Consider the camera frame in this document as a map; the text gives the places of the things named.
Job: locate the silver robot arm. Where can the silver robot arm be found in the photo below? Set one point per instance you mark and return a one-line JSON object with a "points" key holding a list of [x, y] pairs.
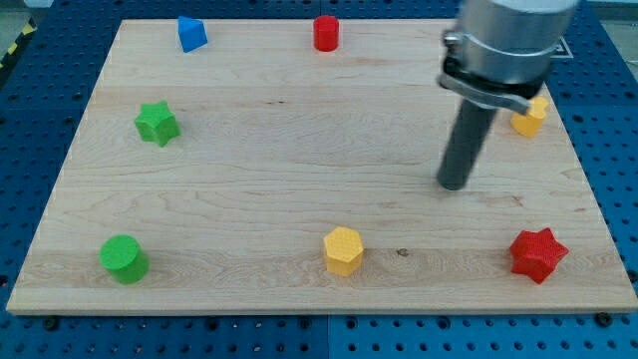
{"points": [[498, 52]]}

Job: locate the green star block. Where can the green star block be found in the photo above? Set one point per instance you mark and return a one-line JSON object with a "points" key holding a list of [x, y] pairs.
{"points": [[157, 123]]}

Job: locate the red star block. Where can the red star block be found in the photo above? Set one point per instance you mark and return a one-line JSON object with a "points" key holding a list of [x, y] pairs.
{"points": [[536, 254]]}

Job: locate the light wooden board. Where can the light wooden board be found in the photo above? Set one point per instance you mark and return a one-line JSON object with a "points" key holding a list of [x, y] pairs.
{"points": [[279, 144]]}

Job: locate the yellow hexagon block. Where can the yellow hexagon block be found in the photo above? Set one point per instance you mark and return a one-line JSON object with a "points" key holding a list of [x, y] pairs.
{"points": [[343, 251]]}

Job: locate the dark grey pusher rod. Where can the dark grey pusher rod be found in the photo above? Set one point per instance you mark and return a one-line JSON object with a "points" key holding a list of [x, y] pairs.
{"points": [[465, 142]]}

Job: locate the red cylinder block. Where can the red cylinder block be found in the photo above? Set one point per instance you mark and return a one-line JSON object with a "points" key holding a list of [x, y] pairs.
{"points": [[326, 31]]}

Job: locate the blue triangular block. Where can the blue triangular block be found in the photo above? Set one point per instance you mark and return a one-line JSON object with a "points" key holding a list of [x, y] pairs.
{"points": [[191, 33]]}

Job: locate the green cylinder block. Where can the green cylinder block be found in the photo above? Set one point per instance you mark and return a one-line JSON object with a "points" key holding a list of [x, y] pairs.
{"points": [[123, 258]]}

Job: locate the yellow heart block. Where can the yellow heart block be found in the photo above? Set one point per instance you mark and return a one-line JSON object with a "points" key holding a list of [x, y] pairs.
{"points": [[529, 124]]}

